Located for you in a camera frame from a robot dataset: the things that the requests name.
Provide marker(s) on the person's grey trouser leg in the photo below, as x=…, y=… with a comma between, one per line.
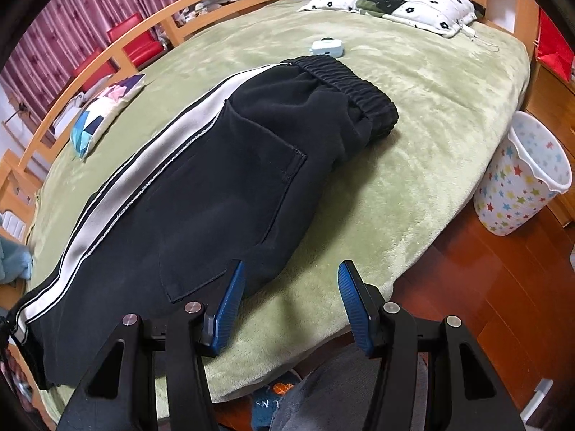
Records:
x=332, y=390

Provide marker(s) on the star print waste bin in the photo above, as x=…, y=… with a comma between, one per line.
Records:
x=507, y=188

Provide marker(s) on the red chair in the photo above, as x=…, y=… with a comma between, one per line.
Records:
x=130, y=31
x=96, y=69

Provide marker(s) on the dark teal slipper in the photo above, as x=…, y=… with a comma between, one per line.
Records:
x=269, y=406

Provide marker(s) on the clutter pile of papers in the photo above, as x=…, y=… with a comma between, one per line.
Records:
x=211, y=6

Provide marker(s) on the black pants with white stripe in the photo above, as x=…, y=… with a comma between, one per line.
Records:
x=202, y=188

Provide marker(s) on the green plush blanket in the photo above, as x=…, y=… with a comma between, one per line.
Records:
x=413, y=98

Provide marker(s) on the small light blue case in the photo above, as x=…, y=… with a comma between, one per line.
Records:
x=325, y=47

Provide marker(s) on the geometric print pillow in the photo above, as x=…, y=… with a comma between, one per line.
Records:
x=101, y=112

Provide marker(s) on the wooden bed frame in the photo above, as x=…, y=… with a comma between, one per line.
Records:
x=176, y=31

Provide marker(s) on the maroon striped curtain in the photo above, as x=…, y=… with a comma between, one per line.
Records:
x=67, y=18

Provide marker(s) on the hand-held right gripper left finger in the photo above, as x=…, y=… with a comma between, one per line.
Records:
x=229, y=296

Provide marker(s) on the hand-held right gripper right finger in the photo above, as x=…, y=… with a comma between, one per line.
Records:
x=352, y=301

